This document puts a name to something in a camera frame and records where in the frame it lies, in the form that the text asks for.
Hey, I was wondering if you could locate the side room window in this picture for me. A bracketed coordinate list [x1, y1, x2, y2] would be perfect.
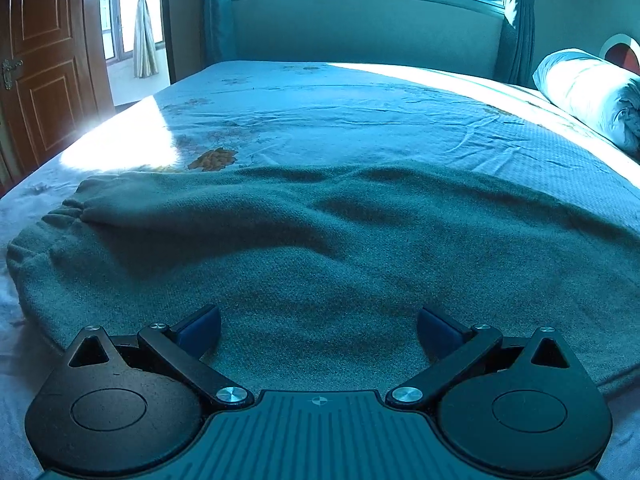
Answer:
[98, 0, 166, 65]

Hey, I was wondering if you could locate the metal door handle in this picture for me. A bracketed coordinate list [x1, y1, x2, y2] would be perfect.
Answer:
[1, 58, 24, 92]

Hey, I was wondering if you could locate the grey-green knit sweater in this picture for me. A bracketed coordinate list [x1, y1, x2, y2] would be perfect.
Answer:
[6, 160, 640, 397]

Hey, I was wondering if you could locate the rolled pale quilt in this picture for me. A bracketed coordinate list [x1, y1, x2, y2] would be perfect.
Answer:
[532, 48, 640, 157]

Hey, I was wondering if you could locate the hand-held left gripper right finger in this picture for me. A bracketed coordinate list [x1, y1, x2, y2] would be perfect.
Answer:
[384, 305, 575, 409]

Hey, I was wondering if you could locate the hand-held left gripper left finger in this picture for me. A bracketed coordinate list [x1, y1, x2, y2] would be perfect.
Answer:
[65, 304, 256, 409]

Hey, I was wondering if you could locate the brown wooden door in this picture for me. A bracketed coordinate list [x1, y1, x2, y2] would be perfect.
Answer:
[0, 0, 117, 197]

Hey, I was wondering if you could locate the arched red headboard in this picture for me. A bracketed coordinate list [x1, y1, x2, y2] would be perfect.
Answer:
[598, 33, 640, 77]

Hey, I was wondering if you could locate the bed with floral sheet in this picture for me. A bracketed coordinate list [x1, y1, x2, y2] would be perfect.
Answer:
[0, 59, 640, 480]

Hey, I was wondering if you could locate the white tied curtain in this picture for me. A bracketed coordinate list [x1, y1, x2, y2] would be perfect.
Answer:
[130, 0, 161, 79]

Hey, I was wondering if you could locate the teal curtain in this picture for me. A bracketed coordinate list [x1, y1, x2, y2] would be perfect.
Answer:
[201, 0, 240, 65]
[494, 0, 540, 87]

